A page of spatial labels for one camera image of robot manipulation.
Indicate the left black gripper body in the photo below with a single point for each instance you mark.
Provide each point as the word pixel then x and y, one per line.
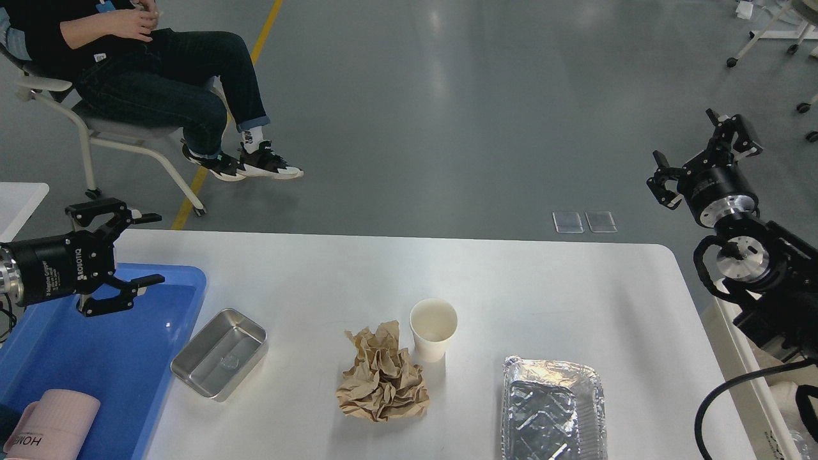
pixel 44 269

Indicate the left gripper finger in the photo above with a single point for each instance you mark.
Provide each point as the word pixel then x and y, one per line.
pixel 128 290
pixel 122 217

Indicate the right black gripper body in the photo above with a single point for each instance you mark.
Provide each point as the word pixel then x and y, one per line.
pixel 714 193

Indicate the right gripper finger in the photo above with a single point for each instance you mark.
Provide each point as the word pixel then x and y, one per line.
pixel 664 172
pixel 733 139

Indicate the pink mug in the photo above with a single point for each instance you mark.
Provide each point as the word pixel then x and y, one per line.
pixel 54 427

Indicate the small stainless steel tray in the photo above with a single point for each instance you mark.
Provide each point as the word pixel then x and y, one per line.
pixel 220 356

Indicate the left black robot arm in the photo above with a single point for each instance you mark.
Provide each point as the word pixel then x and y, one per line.
pixel 5 281

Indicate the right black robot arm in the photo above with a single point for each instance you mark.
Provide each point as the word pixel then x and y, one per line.
pixel 758 265

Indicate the blue plastic tray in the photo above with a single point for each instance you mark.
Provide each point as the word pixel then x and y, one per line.
pixel 123 359

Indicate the white side table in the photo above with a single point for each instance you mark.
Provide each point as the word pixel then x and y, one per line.
pixel 19 199

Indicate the clear floor plate right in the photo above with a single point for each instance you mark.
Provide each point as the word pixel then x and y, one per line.
pixel 601 221

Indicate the clear floor plate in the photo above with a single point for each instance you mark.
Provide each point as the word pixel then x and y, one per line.
pixel 601 221
pixel 568 222

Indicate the clear floor plate left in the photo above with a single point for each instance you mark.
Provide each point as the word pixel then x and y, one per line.
pixel 568 222

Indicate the white rolling cart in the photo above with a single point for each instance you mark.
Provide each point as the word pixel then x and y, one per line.
pixel 805 11

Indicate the white wheeled chair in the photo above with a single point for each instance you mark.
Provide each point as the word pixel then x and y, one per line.
pixel 94 128

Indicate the person in black sweater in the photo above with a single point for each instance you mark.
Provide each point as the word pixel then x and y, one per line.
pixel 130 70

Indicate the aluminium foil tray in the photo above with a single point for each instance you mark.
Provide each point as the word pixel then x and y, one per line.
pixel 552 410

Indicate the white paper cup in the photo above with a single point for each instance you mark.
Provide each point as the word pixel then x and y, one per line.
pixel 433 323

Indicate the crumpled brown paper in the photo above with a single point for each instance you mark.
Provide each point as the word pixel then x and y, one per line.
pixel 384 383

